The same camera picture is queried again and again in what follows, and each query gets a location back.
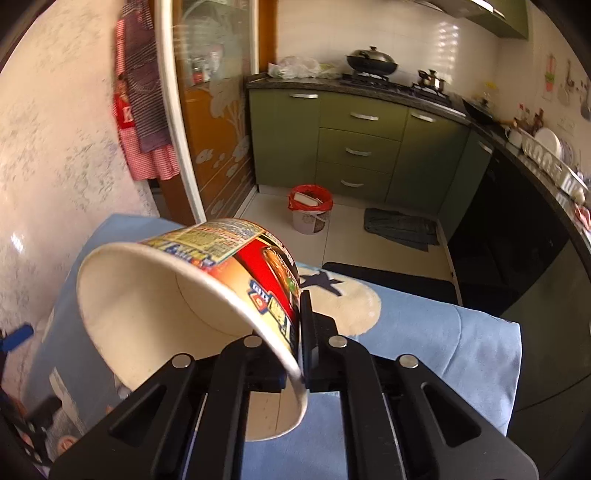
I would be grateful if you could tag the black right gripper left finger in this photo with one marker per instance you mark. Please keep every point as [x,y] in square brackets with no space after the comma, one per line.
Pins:
[187,421]

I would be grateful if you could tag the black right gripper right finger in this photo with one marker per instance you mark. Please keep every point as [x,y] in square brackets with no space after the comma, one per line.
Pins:
[401,421]

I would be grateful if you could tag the instant noodle paper cup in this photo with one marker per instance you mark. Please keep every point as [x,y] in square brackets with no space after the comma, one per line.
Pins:
[194,291]

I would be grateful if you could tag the green kitchen cabinets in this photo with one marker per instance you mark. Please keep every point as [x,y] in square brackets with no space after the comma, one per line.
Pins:
[478,220]

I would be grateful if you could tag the blue patterned tablecloth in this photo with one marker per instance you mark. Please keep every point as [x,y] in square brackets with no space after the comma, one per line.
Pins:
[476,354]

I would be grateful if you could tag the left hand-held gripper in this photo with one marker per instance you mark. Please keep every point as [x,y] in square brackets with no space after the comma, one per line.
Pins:
[29,429]

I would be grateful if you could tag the grey floor mat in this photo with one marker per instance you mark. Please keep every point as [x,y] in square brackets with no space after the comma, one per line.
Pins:
[400,228]

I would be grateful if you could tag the red lined small waste bin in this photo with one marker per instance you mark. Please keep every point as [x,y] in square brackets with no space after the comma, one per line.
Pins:
[310,206]

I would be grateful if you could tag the white dish rack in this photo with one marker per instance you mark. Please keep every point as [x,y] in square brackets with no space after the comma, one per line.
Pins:
[546,149]

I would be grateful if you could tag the red checked hanging apron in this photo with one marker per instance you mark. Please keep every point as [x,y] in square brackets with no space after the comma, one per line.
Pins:
[138,106]

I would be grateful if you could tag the small steel pot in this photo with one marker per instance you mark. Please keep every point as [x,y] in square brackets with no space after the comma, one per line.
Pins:
[430,80]

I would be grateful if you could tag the black wok with lid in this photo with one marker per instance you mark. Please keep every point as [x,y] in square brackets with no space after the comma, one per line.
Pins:
[372,61]

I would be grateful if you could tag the white plastic bag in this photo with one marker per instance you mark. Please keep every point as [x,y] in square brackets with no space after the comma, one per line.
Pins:
[294,67]

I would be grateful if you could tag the glass sliding door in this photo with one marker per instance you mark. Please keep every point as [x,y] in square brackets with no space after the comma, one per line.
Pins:
[205,55]

